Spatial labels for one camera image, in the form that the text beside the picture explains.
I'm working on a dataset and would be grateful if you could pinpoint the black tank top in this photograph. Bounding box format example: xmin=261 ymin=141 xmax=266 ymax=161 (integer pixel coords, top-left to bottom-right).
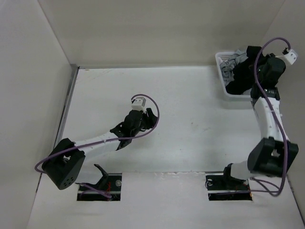
xmin=226 ymin=46 xmax=262 ymax=95

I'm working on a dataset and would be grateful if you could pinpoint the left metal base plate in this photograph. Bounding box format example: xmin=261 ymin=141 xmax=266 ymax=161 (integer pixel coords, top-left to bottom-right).
xmin=77 ymin=173 xmax=122 ymax=202

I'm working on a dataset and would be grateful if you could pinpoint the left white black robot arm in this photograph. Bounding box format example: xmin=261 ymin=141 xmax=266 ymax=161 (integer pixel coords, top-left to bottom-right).
xmin=41 ymin=108 xmax=159 ymax=190

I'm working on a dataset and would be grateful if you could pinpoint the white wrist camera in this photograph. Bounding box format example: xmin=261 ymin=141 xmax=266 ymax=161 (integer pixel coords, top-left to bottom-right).
xmin=283 ymin=48 xmax=298 ymax=66
xmin=131 ymin=96 xmax=146 ymax=113

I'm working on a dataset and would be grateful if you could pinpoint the aluminium frame rail left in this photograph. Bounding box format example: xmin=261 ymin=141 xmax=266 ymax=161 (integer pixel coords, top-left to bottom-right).
xmin=53 ymin=64 xmax=79 ymax=147

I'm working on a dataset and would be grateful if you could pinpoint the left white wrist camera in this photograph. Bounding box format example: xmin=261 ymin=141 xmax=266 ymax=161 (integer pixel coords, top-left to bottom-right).
xmin=131 ymin=96 xmax=146 ymax=113

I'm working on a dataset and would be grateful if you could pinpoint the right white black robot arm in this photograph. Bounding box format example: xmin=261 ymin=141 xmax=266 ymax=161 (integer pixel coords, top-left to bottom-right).
xmin=221 ymin=54 xmax=299 ymax=189

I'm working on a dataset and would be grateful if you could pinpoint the white plastic basket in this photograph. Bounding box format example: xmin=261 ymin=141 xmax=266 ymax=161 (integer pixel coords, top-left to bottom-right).
xmin=215 ymin=51 xmax=251 ymax=102

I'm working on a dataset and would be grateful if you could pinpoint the grey tank top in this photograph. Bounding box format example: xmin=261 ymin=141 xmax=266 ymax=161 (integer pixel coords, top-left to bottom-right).
xmin=220 ymin=50 xmax=248 ymax=85

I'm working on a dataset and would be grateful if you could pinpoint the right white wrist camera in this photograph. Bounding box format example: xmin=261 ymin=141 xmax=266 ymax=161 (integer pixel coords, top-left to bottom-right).
xmin=283 ymin=48 xmax=298 ymax=66

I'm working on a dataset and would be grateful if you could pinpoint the metal base plate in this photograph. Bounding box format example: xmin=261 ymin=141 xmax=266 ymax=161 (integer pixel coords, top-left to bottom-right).
xmin=77 ymin=173 xmax=122 ymax=202
xmin=205 ymin=173 xmax=253 ymax=201

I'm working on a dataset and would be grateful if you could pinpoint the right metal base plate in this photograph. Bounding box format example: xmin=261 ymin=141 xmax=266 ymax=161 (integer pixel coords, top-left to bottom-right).
xmin=205 ymin=173 xmax=253 ymax=201

